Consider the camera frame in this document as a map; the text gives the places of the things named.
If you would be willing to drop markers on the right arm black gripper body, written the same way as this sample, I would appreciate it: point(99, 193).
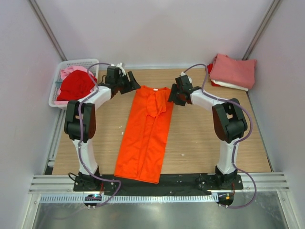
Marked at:
point(178, 100)

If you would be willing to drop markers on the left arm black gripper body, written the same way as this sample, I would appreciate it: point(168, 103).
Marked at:
point(123, 83)

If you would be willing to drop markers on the orange t-shirt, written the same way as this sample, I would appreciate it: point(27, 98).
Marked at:
point(145, 137)

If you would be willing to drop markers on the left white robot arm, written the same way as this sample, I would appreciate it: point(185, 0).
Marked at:
point(80, 126)

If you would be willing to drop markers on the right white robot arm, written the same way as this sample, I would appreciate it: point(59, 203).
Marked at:
point(228, 120)

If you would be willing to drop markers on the grey plastic laundry basket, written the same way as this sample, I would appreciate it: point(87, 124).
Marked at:
point(63, 70)

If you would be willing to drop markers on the folded red t-shirt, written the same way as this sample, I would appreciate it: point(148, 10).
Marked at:
point(209, 68)

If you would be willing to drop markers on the red t-shirt in basket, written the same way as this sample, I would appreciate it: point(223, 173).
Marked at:
point(75, 86)

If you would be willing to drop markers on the pink t-shirt in basket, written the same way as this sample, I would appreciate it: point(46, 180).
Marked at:
point(76, 84)

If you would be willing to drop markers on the folded pink t-shirt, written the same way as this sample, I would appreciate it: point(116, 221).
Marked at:
point(238, 72)

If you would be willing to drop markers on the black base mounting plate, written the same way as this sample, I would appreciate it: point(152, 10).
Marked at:
point(169, 185)

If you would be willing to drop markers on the left arm white wrist camera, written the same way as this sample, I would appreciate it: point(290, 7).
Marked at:
point(120, 66)

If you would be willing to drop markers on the arm white wrist camera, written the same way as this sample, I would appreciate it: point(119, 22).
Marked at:
point(184, 74)
point(120, 66)

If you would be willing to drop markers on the right arm white wrist camera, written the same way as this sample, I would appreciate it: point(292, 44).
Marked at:
point(184, 74)

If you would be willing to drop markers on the aluminium frame rail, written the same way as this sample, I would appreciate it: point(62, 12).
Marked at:
point(44, 184)

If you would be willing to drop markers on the white cable duct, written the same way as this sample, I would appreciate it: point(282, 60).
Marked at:
point(94, 199)

